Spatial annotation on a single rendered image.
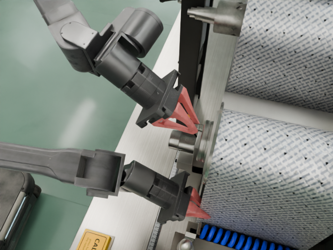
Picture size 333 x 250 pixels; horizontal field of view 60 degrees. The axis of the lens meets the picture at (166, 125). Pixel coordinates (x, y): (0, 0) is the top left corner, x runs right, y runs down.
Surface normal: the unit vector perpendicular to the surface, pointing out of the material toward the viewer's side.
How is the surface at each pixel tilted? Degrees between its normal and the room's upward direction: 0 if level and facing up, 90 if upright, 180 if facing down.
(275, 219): 90
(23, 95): 0
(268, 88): 92
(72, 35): 16
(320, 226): 90
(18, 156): 22
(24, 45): 0
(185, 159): 0
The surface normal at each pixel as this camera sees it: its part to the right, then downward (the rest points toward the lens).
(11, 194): 0.00, -0.60
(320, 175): -0.18, 0.06
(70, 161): 0.07, -0.26
